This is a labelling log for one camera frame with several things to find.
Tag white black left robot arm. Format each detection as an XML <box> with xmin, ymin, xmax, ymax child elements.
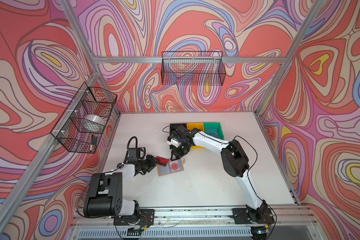
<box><xmin>83</xmin><ymin>155</ymin><xmax>160</xmax><ymax>221</ymax></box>

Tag front aluminium rail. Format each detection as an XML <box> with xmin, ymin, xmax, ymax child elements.
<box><xmin>71</xmin><ymin>205</ymin><xmax>319</xmax><ymax>229</ymax></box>

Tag tan leather card holder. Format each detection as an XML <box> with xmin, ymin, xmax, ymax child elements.
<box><xmin>157</xmin><ymin>160</ymin><xmax>184</xmax><ymax>177</ymax></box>

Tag red credit card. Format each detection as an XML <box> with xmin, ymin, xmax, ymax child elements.
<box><xmin>156</xmin><ymin>156</ymin><xmax>169</xmax><ymax>167</ymax></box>

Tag black plastic bin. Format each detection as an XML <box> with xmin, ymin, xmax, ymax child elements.
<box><xmin>170</xmin><ymin>124</ymin><xmax>188</xmax><ymax>143</ymax></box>

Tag black wire basket left wall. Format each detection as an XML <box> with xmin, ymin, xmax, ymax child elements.
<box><xmin>51</xmin><ymin>83</ymin><xmax>118</xmax><ymax>154</ymax></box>

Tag green plastic bin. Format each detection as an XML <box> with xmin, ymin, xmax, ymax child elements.
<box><xmin>204</xmin><ymin>123</ymin><xmax>225</xmax><ymax>140</ymax></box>

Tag white card red circle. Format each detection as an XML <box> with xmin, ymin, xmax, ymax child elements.
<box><xmin>169</xmin><ymin>160</ymin><xmax>184</xmax><ymax>173</ymax></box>

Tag white roll in basket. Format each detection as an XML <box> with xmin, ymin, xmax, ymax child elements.
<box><xmin>82</xmin><ymin>114</ymin><xmax>106</xmax><ymax>134</ymax></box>

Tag black wire basket wall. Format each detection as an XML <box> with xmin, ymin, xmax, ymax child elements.
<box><xmin>51</xmin><ymin>83</ymin><xmax>118</xmax><ymax>154</ymax></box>
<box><xmin>161</xmin><ymin>50</ymin><xmax>226</xmax><ymax>86</ymax></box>

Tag black wire basket back wall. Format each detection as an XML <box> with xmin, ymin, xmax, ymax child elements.
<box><xmin>161</xmin><ymin>50</ymin><xmax>226</xmax><ymax>86</ymax></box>

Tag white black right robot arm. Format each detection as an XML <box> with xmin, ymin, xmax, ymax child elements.
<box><xmin>167</xmin><ymin>126</ymin><xmax>270</xmax><ymax>223</ymax></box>

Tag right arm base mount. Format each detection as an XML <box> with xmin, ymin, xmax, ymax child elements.
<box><xmin>230</xmin><ymin>208</ymin><xmax>275</xmax><ymax>225</ymax></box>

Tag yellow plastic bin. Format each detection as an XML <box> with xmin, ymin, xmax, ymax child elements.
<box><xmin>187</xmin><ymin>123</ymin><xmax>205</xmax><ymax>149</ymax></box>

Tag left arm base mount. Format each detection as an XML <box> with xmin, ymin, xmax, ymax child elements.
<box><xmin>114</xmin><ymin>209</ymin><xmax>155</xmax><ymax>227</ymax></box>

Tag aluminium frame post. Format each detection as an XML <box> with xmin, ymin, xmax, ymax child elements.
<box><xmin>254</xmin><ymin>0</ymin><xmax>328</xmax><ymax>116</ymax></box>

